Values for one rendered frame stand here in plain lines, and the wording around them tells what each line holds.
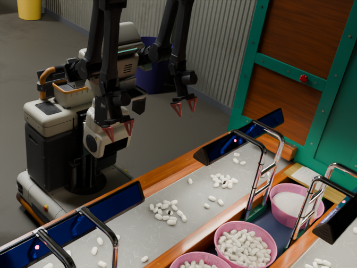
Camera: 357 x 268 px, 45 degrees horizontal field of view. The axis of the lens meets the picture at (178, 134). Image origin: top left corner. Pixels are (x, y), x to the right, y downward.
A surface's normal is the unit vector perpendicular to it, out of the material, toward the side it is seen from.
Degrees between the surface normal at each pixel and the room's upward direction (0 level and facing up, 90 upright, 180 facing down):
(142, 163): 0
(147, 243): 0
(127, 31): 42
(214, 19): 90
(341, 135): 90
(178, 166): 0
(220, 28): 90
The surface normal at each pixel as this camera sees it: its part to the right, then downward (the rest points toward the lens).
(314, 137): -0.67, 0.30
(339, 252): 0.14, -0.85
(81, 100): 0.70, 0.48
